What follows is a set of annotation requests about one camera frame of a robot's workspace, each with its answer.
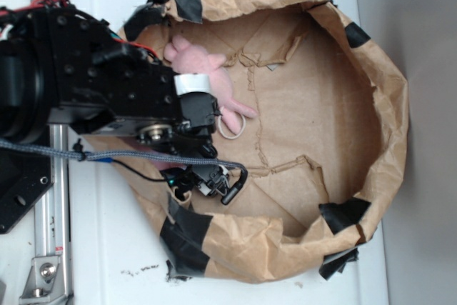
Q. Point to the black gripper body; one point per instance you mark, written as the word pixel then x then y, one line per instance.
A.
pixel 119 91

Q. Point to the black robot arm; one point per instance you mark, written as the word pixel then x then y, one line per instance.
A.
pixel 62 66

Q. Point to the pink plush toy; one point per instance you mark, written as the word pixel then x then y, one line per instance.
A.
pixel 188 58

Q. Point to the white elastic loop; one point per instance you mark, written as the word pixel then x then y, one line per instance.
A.
pixel 228 133

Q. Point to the brown paper bag basket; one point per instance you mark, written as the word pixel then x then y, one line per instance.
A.
pixel 325 156

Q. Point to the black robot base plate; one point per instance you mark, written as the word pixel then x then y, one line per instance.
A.
pixel 24 180

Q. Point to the aluminium extrusion rail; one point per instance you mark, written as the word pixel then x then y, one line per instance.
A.
pixel 52 214

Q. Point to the metal corner bracket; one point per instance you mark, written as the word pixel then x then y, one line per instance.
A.
pixel 45 282

